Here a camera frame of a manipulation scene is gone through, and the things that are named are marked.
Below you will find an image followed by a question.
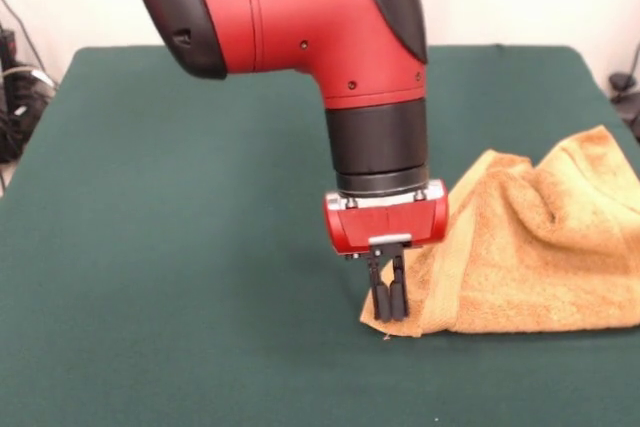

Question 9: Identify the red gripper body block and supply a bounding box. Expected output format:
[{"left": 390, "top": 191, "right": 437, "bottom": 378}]
[{"left": 323, "top": 179, "right": 450, "bottom": 261}]

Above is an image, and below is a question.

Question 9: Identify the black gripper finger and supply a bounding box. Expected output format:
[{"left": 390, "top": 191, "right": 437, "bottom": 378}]
[
  {"left": 367, "top": 245, "right": 392, "bottom": 322},
  {"left": 389, "top": 244, "right": 411, "bottom": 321}
]

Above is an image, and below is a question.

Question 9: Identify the orange terry towel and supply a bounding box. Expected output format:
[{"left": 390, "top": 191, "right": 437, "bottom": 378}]
[{"left": 359, "top": 125, "right": 640, "bottom": 338}]

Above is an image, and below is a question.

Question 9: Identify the dark green table cloth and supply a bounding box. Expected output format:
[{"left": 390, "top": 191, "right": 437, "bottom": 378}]
[{"left": 0, "top": 44, "right": 640, "bottom": 427}]

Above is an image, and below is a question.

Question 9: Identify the black plug adapter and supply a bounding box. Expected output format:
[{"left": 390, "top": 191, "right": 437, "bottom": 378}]
[{"left": 607, "top": 71, "right": 640, "bottom": 143}]

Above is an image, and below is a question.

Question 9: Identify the black cable and plug cluster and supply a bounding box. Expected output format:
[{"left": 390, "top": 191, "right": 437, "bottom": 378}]
[{"left": 0, "top": 29, "right": 57, "bottom": 164}]

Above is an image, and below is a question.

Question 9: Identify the thin grey cable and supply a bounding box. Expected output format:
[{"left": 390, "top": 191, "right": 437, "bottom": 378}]
[{"left": 0, "top": 0, "right": 41, "bottom": 71}]

